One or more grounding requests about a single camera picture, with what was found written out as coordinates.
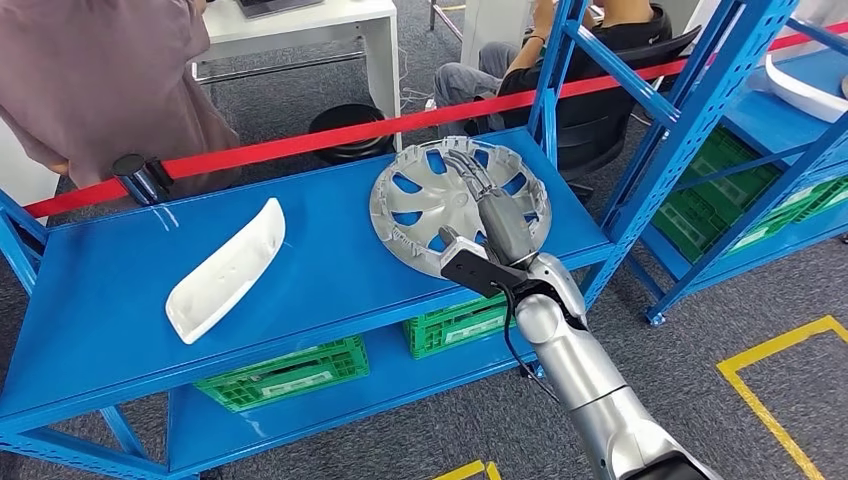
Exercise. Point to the green plastic crate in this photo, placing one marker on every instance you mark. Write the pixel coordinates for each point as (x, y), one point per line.
(762, 235)
(689, 228)
(344, 361)
(430, 331)
(729, 172)
(828, 195)

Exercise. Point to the white cabinet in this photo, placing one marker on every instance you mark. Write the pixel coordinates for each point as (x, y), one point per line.
(493, 26)

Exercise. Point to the grey laptop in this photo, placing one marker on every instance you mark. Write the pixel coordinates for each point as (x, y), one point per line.
(278, 5)

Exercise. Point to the red barrier belt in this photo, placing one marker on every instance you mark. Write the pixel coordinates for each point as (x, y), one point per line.
(298, 144)

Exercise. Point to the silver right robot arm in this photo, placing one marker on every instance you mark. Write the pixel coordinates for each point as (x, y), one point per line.
(576, 358)

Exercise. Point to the white desk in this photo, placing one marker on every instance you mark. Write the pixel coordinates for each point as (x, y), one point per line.
(351, 23)

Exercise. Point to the yellow floor tape square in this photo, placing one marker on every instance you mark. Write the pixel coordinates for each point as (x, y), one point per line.
(775, 342)
(457, 472)

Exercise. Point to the chrome black stanchion post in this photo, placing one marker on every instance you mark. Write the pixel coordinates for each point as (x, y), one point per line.
(136, 175)

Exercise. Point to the white curved plastic part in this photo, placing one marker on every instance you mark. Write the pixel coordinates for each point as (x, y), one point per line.
(225, 272)
(802, 93)

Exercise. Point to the black office chair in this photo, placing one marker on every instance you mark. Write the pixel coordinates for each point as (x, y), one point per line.
(590, 139)

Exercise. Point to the white desk side panel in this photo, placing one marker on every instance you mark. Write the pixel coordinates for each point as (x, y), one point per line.
(20, 179)

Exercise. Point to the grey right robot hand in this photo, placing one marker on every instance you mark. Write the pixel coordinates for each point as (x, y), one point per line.
(507, 225)

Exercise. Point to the black round stool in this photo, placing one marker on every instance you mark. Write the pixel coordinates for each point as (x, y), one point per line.
(348, 122)

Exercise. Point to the person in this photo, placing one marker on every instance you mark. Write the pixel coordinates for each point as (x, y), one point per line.
(477, 76)
(99, 79)

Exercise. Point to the blue metal shelf rack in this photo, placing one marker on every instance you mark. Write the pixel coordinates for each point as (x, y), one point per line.
(331, 265)
(755, 126)

